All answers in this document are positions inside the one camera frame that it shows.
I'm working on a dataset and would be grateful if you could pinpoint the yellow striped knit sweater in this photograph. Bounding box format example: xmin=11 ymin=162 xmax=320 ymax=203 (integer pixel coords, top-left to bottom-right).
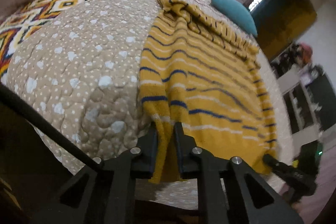
xmin=139 ymin=0 xmax=277 ymax=183

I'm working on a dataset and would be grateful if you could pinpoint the white shelf unit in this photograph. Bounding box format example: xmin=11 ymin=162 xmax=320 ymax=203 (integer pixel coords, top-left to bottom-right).
xmin=271 ymin=62 xmax=335 ymax=134

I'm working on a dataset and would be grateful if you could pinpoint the beige dotted quilted bedspread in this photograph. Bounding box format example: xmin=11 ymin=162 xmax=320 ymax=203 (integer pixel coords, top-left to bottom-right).
xmin=5 ymin=0 xmax=293 ymax=209

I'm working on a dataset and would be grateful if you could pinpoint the brown wooden door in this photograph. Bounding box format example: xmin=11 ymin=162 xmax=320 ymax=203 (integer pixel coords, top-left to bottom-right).
xmin=252 ymin=0 xmax=317 ymax=61

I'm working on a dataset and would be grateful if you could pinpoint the teal pillow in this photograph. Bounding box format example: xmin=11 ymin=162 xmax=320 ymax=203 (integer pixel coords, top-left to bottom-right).
xmin=211 ymin=0 xmax=257 ymax=38

